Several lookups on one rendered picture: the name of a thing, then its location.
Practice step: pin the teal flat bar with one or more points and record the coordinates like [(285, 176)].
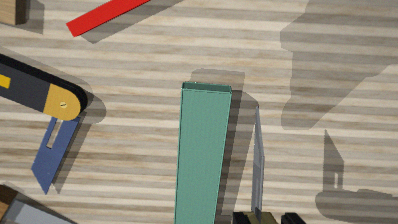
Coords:
[(203, 123)]

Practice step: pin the red rectangular bar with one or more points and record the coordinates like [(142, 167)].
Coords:
[(101, 15)]

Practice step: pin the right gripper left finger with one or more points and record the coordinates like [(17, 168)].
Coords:
[(240, 218)]

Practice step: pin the black sliding bevel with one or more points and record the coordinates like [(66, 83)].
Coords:
[(48, 94)]

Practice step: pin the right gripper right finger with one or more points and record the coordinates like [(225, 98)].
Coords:
[(291, 218)]

